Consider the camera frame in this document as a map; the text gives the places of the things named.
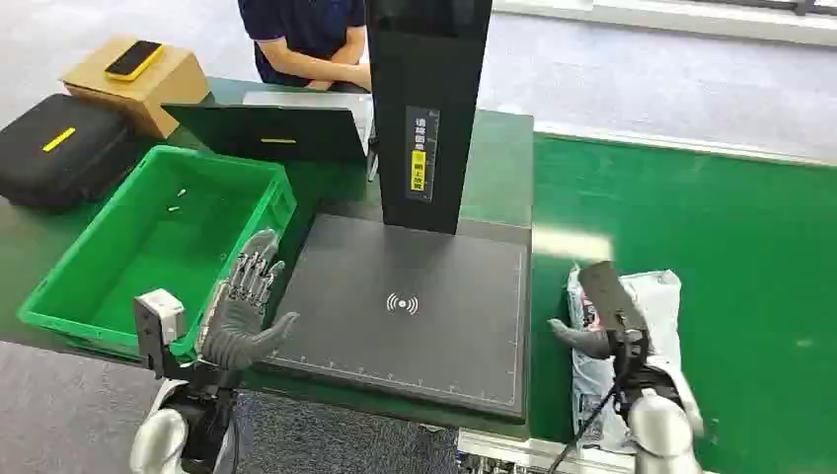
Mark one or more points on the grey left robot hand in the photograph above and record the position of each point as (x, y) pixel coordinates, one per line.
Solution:
(235, 327)

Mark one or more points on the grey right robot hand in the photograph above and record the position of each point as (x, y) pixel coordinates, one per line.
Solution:
(611, 298)

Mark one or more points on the white plastic parcel bag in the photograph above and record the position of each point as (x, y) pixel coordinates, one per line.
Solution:
(657, 307)

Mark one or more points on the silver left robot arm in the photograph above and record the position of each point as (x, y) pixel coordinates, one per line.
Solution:
(171, 432)

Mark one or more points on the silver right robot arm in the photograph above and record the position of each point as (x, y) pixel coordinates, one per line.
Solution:
(660, 425)

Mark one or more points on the green plastic crate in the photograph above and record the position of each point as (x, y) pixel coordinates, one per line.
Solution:
(163, 261)

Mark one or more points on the green conveyor belt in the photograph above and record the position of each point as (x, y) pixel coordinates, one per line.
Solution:
(752, 261)

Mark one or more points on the black scanner platform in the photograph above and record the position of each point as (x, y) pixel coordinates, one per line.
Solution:
(405, 327)

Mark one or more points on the black laptop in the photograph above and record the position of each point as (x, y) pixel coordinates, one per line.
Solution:
(274, 131)

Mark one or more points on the black yellow column label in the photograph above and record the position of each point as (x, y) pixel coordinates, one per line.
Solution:
(420, 154)

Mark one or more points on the black zip case yellow tag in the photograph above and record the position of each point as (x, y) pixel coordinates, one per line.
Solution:
(59, 157)

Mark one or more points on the brown cardboard box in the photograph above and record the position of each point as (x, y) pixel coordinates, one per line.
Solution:
(163, 88)

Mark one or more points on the phone in yellow case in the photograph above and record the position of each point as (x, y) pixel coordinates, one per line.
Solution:
(134, 60)

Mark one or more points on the black scanner column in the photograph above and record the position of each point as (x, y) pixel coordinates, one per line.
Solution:
(425, 65)

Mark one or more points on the person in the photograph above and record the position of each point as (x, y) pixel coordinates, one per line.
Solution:
(294, 26)

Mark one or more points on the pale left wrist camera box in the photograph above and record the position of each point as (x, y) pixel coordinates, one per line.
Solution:
(160, 314)

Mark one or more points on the silver conveyor frame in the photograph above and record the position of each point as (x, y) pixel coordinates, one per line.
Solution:
(523, 453)

